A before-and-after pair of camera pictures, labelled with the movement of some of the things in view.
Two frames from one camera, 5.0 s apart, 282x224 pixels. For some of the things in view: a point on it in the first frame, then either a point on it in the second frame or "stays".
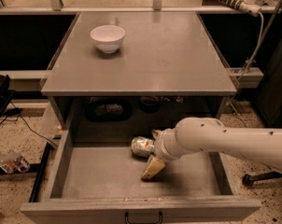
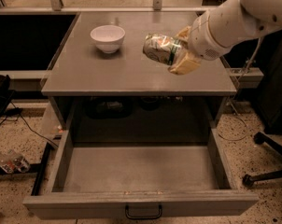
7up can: (142, 147) → (161, 48)
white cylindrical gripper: (162, 146) → (204, 36)
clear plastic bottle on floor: (9, 161) stays
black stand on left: (1, 96) stays
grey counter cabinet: (166, 71) stays
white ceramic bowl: (108, 37) stays
